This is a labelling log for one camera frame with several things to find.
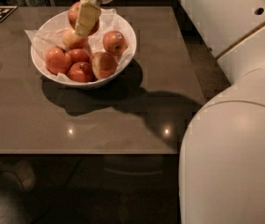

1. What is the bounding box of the white paper liner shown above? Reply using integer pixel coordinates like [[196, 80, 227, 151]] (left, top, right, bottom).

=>
[[24, 8, 135, 84]]

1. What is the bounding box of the red apple left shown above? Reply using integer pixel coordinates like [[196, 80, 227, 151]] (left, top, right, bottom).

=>
[[45, 46, 72, 75]]

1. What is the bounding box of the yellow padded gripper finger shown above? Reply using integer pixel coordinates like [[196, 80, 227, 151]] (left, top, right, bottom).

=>
[[75, 0, 101, 37]]

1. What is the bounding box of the red apple with sticker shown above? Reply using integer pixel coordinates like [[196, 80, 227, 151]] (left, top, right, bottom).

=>
[[103, 31, 128, 57]]

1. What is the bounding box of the red yellow apple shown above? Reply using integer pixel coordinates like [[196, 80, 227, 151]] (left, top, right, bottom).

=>
[[68, 2, 100, 35], [91, 51, 118, 79]]

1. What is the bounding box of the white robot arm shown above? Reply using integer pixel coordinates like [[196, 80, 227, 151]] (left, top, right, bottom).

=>
[[178, 0, 265, 224]]

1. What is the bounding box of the small red apple middle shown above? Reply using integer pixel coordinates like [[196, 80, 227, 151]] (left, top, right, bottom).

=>
[[68, 49, 90, 63]]

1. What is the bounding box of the white ceramic bowl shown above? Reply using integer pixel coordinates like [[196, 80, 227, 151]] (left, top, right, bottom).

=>
[[30, 7, 137, 90]]

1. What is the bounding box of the pale yellow apple back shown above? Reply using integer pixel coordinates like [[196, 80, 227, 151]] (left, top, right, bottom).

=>
[[63, 27, 89, 49]]

